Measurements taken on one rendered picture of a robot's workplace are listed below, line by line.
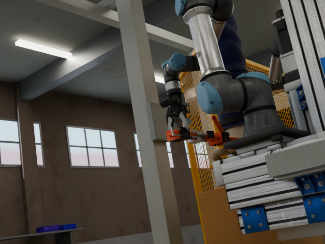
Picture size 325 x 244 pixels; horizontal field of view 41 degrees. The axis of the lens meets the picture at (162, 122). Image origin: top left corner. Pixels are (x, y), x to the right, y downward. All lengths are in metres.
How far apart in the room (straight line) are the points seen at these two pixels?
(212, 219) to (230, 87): 0.94
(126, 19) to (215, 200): 2.00
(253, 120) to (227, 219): 0.82
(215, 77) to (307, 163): 0.44
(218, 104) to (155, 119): 1.89
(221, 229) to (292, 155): 1.00
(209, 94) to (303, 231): 0.57
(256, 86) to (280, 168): 0.35
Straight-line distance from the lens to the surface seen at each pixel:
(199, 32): 1.64
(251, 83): 1.56
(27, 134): 8.39
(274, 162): 1.36
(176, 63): 1.99
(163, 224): 3.30
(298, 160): 1.33
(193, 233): 11.51
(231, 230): 2.23
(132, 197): 9.98
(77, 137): 9.21
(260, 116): 1.54
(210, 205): 2.28
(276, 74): 2.48
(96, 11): 4.79
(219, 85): 1.52
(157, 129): 3.35
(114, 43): 6.78
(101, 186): 9.38
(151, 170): 3.35
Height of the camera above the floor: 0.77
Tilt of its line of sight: 14 degrees up
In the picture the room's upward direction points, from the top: 10 degrees counter-clockwise
